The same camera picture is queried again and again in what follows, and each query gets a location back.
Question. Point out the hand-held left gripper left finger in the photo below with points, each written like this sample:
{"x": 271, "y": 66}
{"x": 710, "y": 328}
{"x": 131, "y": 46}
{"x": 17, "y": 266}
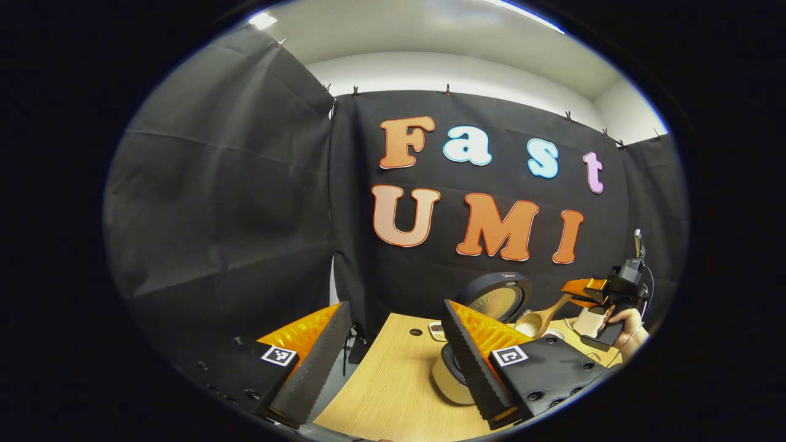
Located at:
{"x": 319, "y": 368}

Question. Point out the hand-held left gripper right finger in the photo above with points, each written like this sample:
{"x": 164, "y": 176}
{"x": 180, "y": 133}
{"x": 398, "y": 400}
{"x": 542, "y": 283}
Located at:
{"x": 473, "y": 368}

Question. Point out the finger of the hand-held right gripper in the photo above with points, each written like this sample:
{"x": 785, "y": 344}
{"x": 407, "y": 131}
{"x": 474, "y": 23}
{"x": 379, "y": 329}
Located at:
{"x": 580, "y": 286}
{"x": 586, "y": 301}

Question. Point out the wooden spoon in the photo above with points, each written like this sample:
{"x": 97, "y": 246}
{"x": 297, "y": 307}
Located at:
{"x": 534, "y": 322}

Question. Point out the dark grey rice cooker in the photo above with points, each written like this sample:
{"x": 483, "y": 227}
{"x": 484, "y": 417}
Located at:
{"x": 497, "y": 301}

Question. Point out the white toaster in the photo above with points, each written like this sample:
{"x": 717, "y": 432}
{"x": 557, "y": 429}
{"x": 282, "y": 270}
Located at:
{"x": 588, "y": 322}

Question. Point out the small white divided dish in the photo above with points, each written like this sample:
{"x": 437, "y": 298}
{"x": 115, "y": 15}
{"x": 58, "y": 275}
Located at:
{"x": 437, "y": 331}

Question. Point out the black backdrop cloth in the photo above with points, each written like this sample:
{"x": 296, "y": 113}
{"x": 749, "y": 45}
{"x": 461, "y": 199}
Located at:
{"x": 215, "y": 215}

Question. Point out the ceiling light panel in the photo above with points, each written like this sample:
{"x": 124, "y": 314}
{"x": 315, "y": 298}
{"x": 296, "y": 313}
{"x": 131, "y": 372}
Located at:
{"x": 263, "y": 19}

